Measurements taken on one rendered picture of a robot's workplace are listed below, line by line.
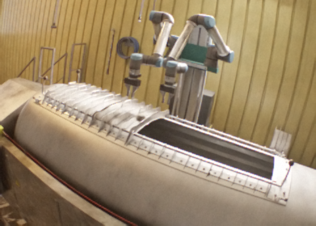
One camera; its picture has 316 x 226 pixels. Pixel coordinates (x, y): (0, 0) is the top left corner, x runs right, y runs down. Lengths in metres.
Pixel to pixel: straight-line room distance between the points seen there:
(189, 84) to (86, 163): 1.82
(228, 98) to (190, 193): 2.53
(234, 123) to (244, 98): 0.45
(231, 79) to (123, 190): 2.65
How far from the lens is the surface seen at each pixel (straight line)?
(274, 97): 3.76
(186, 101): 3.20
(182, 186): 1.54
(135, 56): 1.96
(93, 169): 1.77
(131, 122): 1.87
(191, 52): 3.01
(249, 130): 3.91
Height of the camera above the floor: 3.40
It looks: 20 degrees down
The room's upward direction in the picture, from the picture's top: 9 degrees clockwise
